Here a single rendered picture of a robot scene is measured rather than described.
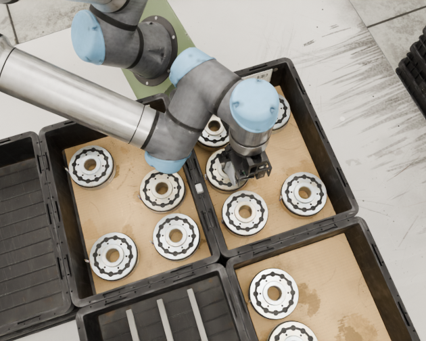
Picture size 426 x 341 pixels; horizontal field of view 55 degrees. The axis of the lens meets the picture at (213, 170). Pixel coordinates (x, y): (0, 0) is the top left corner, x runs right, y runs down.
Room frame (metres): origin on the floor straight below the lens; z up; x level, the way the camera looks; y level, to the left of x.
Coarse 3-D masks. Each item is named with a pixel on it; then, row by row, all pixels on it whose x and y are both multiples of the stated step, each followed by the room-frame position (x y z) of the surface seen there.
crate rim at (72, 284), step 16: (160, 96) 0.47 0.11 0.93; (48, 128) 0.40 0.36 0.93; (48, 160) 0.33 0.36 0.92; (48, 176) 0.29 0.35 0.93; (192, 176) 0.28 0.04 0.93; (208, 224) 0.17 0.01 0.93; (64, 240) 0.15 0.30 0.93; (208, 240) 0.14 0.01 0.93; (64, 256) 0.12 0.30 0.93; (176, 272) 0.08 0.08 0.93; (128, 288) 0.05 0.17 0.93; (80, 304) 0.03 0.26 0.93
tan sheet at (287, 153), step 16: (288, 128) 0.43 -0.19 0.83; (272, 144) 0.38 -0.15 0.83; (288, 144) 0.38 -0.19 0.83; (304, 144) 0.38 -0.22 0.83; (272, 160) 0.34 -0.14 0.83; (288, 160) 0.34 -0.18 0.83; (304, 160) 0.34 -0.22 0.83; (272, 176) 0.30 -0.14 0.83; (288, 176) 0.30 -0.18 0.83; (256, 192) 0.26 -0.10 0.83; (272, 192) 0.26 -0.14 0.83; (304, 192) 0.26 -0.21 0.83; (272, 208) 0.22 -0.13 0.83; (272, 224) 0.19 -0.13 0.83; (288, 224) 0.19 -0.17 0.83; (304, 224) 0.19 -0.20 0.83; (224, 240) 0.16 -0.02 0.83; (240, 240) 0.15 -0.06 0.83; (256, 240) 0.15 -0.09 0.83
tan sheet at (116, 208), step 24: (96, 144) 0.40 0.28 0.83; (120, 144) 0.40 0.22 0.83; (120, 168) 0.34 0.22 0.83; (144, 168) 0.33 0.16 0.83; (96, 192) 0.28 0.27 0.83; (120, 192) 0.28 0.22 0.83; (96, 216) 0.22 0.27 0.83; (120, 216) 0.22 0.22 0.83; (144, 216) 0.22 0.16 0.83; (192, 216) 0.21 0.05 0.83; (96, 240) 0.17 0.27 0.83; (144, 240) 0.16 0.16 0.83; (144, 264) 0.11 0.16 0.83; (168, 264) 0.11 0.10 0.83; (96, 288) 0.06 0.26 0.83
